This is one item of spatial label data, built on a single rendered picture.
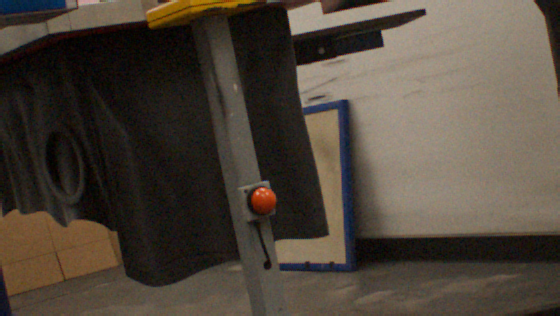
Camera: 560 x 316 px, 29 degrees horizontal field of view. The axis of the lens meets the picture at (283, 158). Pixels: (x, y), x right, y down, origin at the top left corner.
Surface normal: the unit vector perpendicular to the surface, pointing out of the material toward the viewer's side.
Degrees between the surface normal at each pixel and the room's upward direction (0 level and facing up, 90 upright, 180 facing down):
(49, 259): 75
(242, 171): 90
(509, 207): 90
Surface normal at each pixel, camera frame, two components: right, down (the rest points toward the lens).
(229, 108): 0.57, -0.07
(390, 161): -0.80, 0.20
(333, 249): -0.83, -0.01
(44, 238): 0.51, -0.28
